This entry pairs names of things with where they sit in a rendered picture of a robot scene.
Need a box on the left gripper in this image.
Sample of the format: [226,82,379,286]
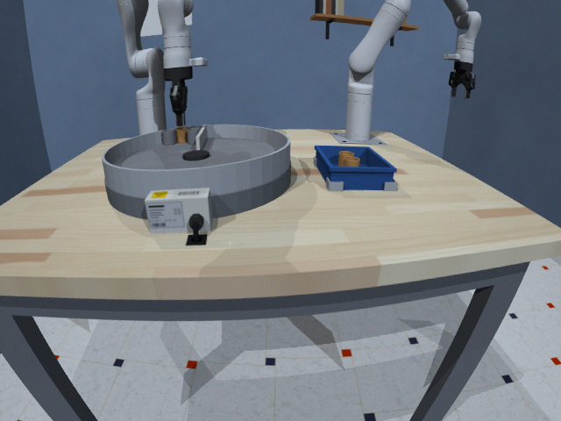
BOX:
[449,61,476,100]

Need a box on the blue open-top crate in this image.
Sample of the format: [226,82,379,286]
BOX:
[315,146,397,190]

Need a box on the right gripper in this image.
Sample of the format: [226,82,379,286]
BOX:
[164,67,193,127]

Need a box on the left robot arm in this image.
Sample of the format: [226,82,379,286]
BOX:
[345,0,481,141]

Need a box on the bronze bushing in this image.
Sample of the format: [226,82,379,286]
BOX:
[344,156,360,167]
[175,127,189,143]
[338,151,354,167]

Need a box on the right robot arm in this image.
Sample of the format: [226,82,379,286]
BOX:
[116,0,208,135]

